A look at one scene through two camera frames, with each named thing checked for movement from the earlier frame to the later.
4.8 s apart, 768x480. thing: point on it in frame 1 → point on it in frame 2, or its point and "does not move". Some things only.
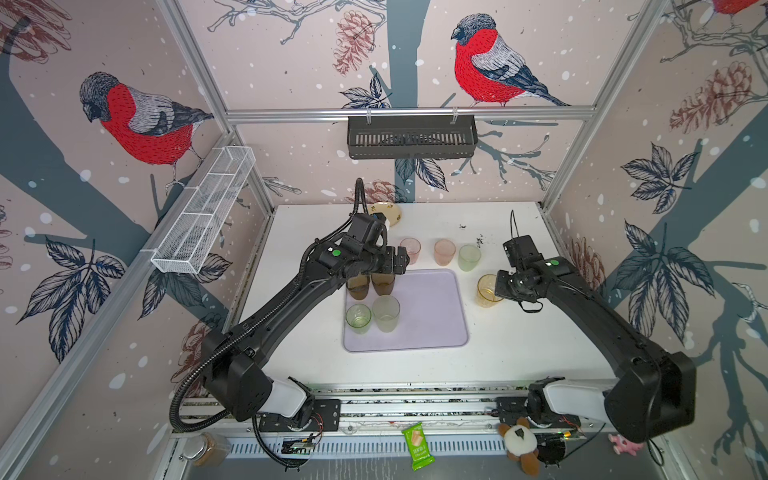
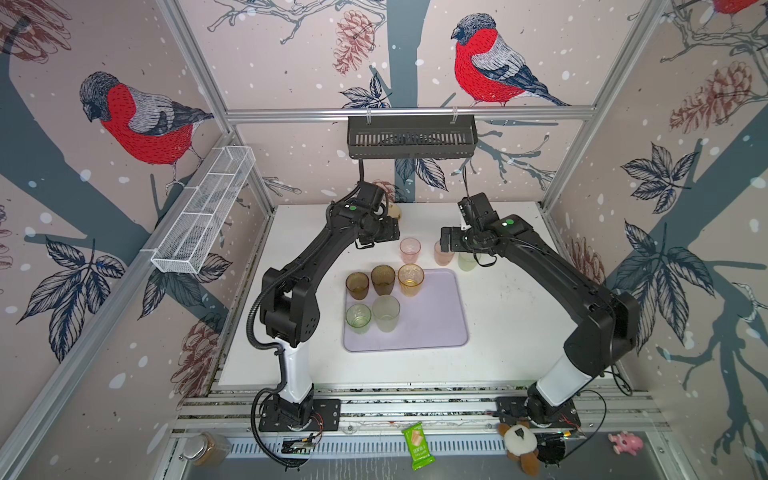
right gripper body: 510,284 → 463,239
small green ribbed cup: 358,318 does not move
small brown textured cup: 358,287 does not move
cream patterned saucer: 389,209 does not move
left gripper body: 383,261 → 382,231
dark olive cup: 383,282 does not move
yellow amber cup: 485,291 → 410,277
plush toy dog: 521,442 does not move
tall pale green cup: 386,310 does not move
